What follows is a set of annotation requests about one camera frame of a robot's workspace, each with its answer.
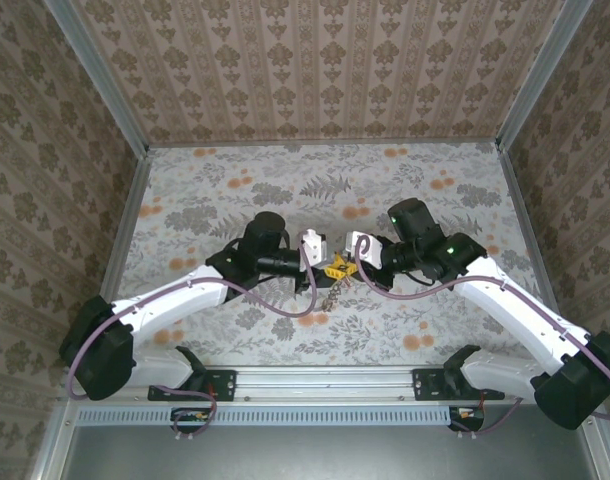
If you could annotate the silver curved holder with keyrings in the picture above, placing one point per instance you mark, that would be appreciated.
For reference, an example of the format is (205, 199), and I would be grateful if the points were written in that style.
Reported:
(335, 297)

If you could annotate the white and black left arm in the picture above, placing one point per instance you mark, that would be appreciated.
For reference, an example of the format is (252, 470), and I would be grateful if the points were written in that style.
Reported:
(175, 295)

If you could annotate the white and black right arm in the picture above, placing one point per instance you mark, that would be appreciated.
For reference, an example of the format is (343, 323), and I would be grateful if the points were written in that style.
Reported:
(515, 310)

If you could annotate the floral patterned tablecloth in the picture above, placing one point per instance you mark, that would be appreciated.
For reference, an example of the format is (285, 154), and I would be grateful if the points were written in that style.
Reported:
(285, 165)

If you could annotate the grey metal panel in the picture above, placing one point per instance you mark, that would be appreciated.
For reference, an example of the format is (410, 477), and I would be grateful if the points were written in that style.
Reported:
(310, 455)

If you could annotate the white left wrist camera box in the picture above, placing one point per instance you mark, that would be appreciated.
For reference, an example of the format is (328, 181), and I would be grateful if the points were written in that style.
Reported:
(315, 247)

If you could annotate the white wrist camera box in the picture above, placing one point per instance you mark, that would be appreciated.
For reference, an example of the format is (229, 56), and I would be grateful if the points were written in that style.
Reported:
(372, 252)
(315, 247)

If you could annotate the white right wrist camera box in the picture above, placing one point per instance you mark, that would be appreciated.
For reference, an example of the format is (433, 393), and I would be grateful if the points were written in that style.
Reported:
(372, 252)

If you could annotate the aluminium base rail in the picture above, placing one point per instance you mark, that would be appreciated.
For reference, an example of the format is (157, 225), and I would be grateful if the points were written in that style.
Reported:
(325, 382)

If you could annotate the aluminium frame post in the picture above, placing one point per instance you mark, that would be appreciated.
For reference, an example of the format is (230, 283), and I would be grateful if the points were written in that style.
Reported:
(95, 75)
(540, 75)

